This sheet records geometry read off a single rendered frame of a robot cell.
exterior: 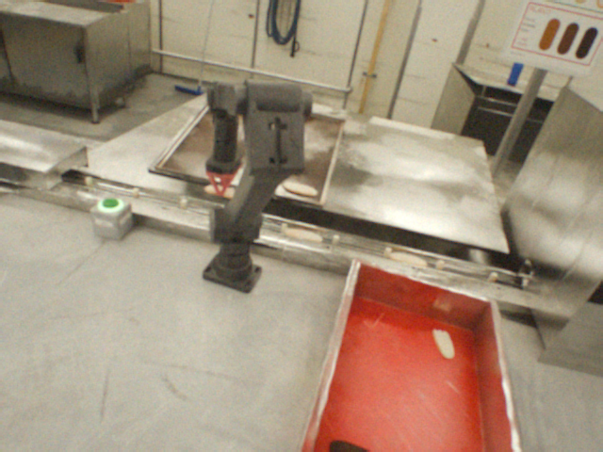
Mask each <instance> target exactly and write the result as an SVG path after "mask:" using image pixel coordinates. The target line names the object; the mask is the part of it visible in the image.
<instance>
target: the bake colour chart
mask: <svg viewBox="0 0 603 452"><path fill-rule="evenodd" d="M602 55H603V0H521V3H520V5H519V7H518V10H517V12H516V14H515V16H514V18H513V25H512V27H511V28H510V31H509V33H508V36H507V38H506V40H505V42H504V44H503V47H502V49H501V52H500V56H499V58H502V59H507V60H511V61H515V63H520V64H525V65H528V66H532V67H537V68H541V69H546V70H551V71H553V72H554V73H563V74H567V75H572V76H575V77H579V78H584V79H588V81H590V80H591V78H592V76H593V73H594V71H595V68H596V66H597V65H598V63H599V61H600V59H601V57H602Z"/></svg>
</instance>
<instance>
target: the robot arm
mask: <svg viewBox="0 0 603 452"><path fill-rule="evenodd" d="M312 96H313V95H312V92H311V90H309V89H302V85H301V84H300V83H294V82H281V81H269V80H256V79H245V80H244V81H243V82H224V81H219V82H213V87H210V88H206V103H207V106H208V108H209V113H210V117H211V121H212V123H213V125H214V137H213V154H212V155H211V156H210V157H209V158H208V159H207V160H206V162H205V174H206V176H207V177H208V179H209V180H210V182H211V184H212V185H213V187H214V189H215V191H216V194H217V196H219V197H222V196H223V194H225V191H226V190H227V188H229V186H230V184H231V183H232V182H233V180H234V178H235V177H236V174H237V173H238V170H239V168H240V166H241V161H240V157H241V158H242V153H241V152H237V151H236V149H237V136H238V124H239V117H238V116H237V115H241V116H242V126H243V136H244V144H246V146H245V154H246V155H247V161H246V165H245V168H244V170H243V172H242V175H241V177H240V179H239V182H238V184H237V186H236V190H235V192H234V196H233V198H232V199H231V200H230V201H229V202H227V203H226V204H225V205H224V206H223V207H211V208H210V213H209V226H210V236H211V242H212V243H219V245H220V250H219V252H218V253H216V254H215V256H214V257H213V258H212V259H211V262H210V263H209V264H208V265H207V267H206V268H205V269H204V271H203V278H204V279H205V280H208V281H211V282H213V283H215V284H218V285H221V286H225V287H228V288H231V289H234V290H236V291H239V292H242V293H245V294H249V293H251V292H252V290H253V288H254V286H255V285H256V283H257V280H258V279H259V277H260V275H261V274H262V267H261V266H258V265H255V264H254V263H253V260H252V257H251V255H250V245H247V242H253V241H257V240H259V237H260V229H261V227H262V225H263V218H262V209H263V208H264V206H265V205H266V204H267V202H268V201H269V200H270V199H271V197H272V196H273V193H274V192H275V191H276V189H277V188H278V186H279V185H280V184H281V183H282V182H283V181H284V180H286V179H288V178H289V177H292V176H293V175H295V176H301V174H302V172H303V170H304V119H308V118H309V117H310V116H311V112H312V107H314V102H313V97H312ZM272 125H274V130H272ZM215 177H218V178H219V179H220V184H221V186H222V189H221V190H219V188H218V185H217V182H216V180H215ZM225 181H226V183H225Z"/></svg>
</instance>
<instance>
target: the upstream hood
mask: <svg viewBox="0 0 603 452"><path fill-rule="evenodd" d="M87 151H88V148H87V146H86V145H81V144H77V143H73V142H69V141H65V140H61V139H56V138H52V137H46V136H42V135H38V134H33V133H29V132H26V131H22V130H20V131H18V130H14V129H10V128H6V127H2V126H0V178H1V179H6V180H9V181H12V182H16V183H20V184H24V185H29V186H34V187H38V188H42V189H46V190H48V189H50V188H51V187H53V186H55V185H56V184H58V183H60V182H61V181H62V179H61V175H62V174H63V173H65V172H66V171H68V170H69V169H70V168H72V167H73V166H75V165H78V168H79V169H80V168H82V167H87V168H89V167H90V165H89V160H88V153H87Z"/></svg>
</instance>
